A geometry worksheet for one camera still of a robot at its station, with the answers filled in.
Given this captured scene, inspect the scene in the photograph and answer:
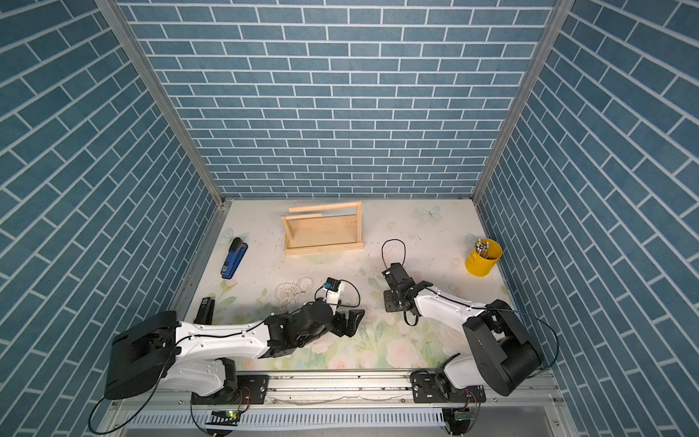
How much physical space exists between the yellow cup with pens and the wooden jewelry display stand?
404mm

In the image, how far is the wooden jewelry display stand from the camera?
1036mm

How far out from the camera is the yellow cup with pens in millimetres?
882
